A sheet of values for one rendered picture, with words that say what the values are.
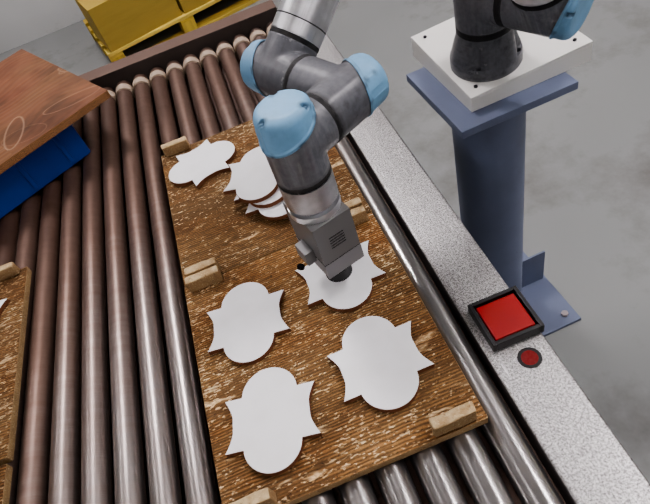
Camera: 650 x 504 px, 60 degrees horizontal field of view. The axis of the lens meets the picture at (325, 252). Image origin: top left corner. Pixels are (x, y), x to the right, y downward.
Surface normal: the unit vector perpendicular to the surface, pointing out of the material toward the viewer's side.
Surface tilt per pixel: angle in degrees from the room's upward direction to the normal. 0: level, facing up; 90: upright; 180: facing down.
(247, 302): 0
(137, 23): 90
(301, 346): 0
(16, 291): 0
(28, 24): 90
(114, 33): 90
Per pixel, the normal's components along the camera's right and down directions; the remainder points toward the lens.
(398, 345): -0.24, -0.64
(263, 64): -0.61, -0.03
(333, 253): 0.53, 0.55
